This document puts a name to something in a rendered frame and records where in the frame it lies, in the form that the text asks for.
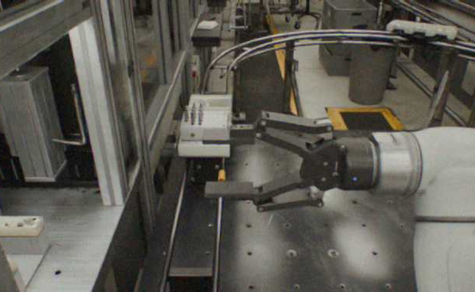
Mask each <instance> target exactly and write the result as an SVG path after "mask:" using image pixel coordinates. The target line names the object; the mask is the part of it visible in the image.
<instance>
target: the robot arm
mask: <svg viewBox="0 0 475 292"><path fill-rule="evenodd" d="M274 128H276V129H281V130H287V131H296V132H302V133H307V134H314V135H317V136H319V137H322V138H321V139H320V140H318V141H315V142H314V143H312V142H309V141H306V140H304V139H297V138H294V137H292V136H290V135H288V134H286V133H284V132H282V131H278V130H276V129H274ZM333 129H334V128H333V125H332V123H331V120H330V119H329V118H328V117H322V118H317V119H309V118H304V117H294V116H293V115H289V114H279V113H274V112H269V111H263V110H262V111H260V112H259V113H258V118H257V120H256V121H255V122H254V123H253V124H241V125H240V124H234V125H231V126H229V129H205V130H204V131H203V136H202V144H255V138H256V139H258V140H261V141H265V142H267V143H269V144H272V145H275V146H277V147H279V148H283V149H286V150H288V151H290V152H292V153H294V154H297V155H298V156H300V157H301V158H302V159H303V161H302V163H301V166H300V168H298V170H296V171H295V172H294V173H293V174H290V175H286V176H284V177H281V178H277V179H274V180H272V181H270V182H266V183H263V184H261V185H257V186H256V187H253V182H206V185H205V197H206V198H231V200H251V201H253V205H254V206H256V210H257V212H269V211H275V210H281V209H292V208H298V207H305V206H310V207H316V208H322V207H323V205H324V200H323V198H324V194H325V192H327V191H329V190H332V189H334V188H335V189H340V190H342V191H368V193H369V194H371V195H399V196H408V195H409V196H410V198H411V200H412V205H413V208H414V213H415V221H416V231H415V238H414V260H415V269H416V282H417V287H418V292H475V129H473V128H471V127H429V128H426V129H423V130H421V131H417V132H412V133H406V132H399V133H371V134H370V135H369V136H367V137H366V138H341V139H338V138H334V137H332V131H333ZM302 178H303V179H302ZM312 185H313V186H315V187H316V189H313V188H311V189H310V191H309V190H303V191H296V192H291V191H293V190H295V189H300V190H302V189H305V188H309V186H312Z"/></svg>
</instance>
